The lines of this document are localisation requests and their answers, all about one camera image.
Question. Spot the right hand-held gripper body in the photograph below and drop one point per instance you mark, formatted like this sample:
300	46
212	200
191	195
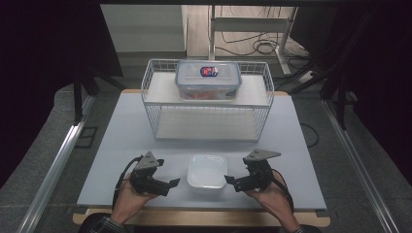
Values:
256	176

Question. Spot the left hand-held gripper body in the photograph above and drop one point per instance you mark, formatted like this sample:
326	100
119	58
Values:
147	181

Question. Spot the white square bowl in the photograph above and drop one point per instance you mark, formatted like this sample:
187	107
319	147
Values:
207	173

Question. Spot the clear food container blue lid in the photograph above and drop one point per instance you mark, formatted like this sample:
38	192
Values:
209	79

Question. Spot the person's left hand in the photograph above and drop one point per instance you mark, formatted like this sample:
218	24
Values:
129	200

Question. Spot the person's right hand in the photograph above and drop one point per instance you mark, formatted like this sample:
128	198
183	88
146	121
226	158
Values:
272	200

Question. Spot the black metal stand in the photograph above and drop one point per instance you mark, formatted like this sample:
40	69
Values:
77	97
340	103

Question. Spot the white power strip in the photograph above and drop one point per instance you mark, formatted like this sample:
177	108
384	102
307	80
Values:
307	77

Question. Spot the white cabinet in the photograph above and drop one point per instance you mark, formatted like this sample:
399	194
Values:
142	29

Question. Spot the dark curtain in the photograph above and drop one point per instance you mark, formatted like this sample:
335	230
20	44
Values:
39	64
382	81

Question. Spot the black floor bracket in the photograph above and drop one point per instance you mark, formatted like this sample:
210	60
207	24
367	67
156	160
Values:
86	137

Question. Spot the aluminium rail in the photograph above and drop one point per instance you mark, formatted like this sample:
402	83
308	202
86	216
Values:
359	161
55	165

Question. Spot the white desk frame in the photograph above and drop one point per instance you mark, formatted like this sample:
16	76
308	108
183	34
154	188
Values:
249	24

